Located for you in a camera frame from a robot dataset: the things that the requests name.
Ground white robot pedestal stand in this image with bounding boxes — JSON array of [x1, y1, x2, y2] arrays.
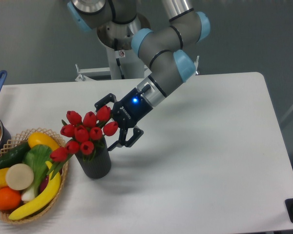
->
[[74, 12, 201, 82]]

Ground yellow banana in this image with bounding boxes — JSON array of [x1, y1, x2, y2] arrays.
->
[[8, 170, 61, 220]]

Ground red tulip bouquet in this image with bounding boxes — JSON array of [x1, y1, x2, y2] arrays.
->
[[47, 105, 118, 176]]

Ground green bok choy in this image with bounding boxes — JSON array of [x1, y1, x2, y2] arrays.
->
[[21, 144, 52, 203]]

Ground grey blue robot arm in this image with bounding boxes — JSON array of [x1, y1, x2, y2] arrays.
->
[[67, 0, 210, 151]]

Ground dark grey ribbed vase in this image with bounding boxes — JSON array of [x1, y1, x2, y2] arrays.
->
[[76, 138, 111, 179]]

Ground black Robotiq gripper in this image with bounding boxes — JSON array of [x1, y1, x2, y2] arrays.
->
[[94, 88, 153, 151]]

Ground yellow squash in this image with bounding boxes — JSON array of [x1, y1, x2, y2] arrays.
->
[[27, 132, 60, 151]]

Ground dark red vegetable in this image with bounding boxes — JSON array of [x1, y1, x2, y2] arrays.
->
[[39, 176, 49, 194]]

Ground woven wicker basket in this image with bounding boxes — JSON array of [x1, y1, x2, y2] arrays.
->
[[0, 127, 70, 225]]

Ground green cucumber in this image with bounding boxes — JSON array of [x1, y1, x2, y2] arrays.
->
[[0, 141, 30, 169]]

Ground orange fruit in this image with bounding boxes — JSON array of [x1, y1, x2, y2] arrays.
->
[[0, 187, 21, 211]]

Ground beige round slice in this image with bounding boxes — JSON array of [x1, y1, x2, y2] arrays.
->
[[5, 163, 34, 191]]

